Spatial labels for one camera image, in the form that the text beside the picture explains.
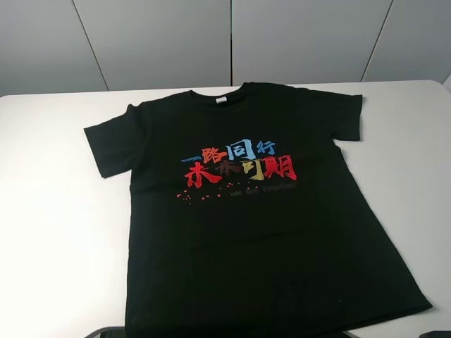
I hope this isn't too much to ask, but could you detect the black printed t-shirt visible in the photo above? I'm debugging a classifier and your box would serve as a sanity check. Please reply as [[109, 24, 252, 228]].
[[85, 82, 431, 337]]

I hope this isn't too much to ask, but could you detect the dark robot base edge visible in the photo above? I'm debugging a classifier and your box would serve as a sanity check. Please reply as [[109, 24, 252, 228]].
[[85, 327, 127, 338]]

